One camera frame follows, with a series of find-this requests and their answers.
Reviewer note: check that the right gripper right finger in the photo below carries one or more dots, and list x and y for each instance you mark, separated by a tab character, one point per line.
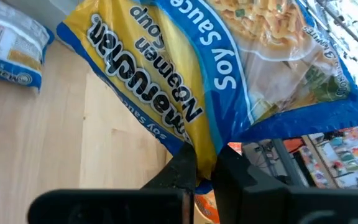
259	202

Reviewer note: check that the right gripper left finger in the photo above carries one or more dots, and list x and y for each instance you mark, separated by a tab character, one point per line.
154	205

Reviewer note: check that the orange Maruchan noodle pack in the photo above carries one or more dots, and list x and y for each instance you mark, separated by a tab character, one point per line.
208	207

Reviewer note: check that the blue Maruchan noodle pack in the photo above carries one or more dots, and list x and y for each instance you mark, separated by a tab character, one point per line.
166	62
11	46

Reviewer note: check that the colourful patterned box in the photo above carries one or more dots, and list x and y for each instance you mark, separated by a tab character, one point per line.
346	155

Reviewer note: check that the black aluminium table frame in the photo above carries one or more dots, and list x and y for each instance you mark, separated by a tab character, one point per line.
286	161

